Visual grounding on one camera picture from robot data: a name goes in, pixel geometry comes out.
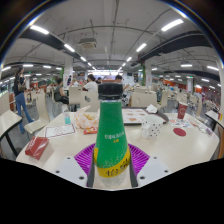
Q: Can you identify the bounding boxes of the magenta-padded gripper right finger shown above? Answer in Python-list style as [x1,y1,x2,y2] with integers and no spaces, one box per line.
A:
[127,143,174,189]

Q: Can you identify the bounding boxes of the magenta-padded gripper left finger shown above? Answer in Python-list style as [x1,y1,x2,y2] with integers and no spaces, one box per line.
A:
[54,143,98,189]

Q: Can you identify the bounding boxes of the green drink bottle black cap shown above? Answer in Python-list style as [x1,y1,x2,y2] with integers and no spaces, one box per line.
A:
[92,82,132,189]

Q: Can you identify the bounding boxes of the white paper flyer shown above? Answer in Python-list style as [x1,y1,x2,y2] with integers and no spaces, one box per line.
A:
[44,123,77,139]

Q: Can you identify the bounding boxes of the red tissue packet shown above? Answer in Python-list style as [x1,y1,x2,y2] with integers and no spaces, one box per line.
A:
[24,135,50,161]

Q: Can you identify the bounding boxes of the red sauce packet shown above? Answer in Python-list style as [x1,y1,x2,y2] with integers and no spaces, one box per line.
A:
[83,126,99,135]

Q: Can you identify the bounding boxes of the flat round red coaster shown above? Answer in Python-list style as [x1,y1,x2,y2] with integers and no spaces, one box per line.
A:
[172,127,187,137]

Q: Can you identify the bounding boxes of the small teal bottle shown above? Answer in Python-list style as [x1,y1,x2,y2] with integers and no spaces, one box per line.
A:
[62,109,72,126]

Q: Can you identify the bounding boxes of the colourful sticker sheet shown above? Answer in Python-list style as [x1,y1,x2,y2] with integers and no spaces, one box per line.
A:
[168,118,194,129]

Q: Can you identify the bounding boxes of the dark food tray paper liner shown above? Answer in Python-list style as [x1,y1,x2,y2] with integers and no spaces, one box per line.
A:
[121,107,170,127]

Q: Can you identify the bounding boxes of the white paper napkin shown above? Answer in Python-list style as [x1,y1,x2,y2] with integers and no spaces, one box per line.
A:
[145,104,159,114]

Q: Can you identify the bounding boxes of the red paper cup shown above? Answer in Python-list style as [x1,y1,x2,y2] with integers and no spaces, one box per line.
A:
[176,101,189,121]

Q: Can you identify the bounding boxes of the group of beige chairs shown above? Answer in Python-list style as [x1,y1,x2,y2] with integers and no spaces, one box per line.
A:
[133,84,221,118]

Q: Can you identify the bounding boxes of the white neighbouring table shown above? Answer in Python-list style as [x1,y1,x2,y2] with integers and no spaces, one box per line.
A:
[204,109,224,131]
[0,109,24,158]

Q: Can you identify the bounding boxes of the ceiling air conditioner unit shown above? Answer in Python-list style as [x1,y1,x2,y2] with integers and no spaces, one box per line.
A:
[78,37,98,50]

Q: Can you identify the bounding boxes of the group of ceiling lights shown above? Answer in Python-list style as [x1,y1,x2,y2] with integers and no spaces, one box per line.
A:
[1,18,221,91]

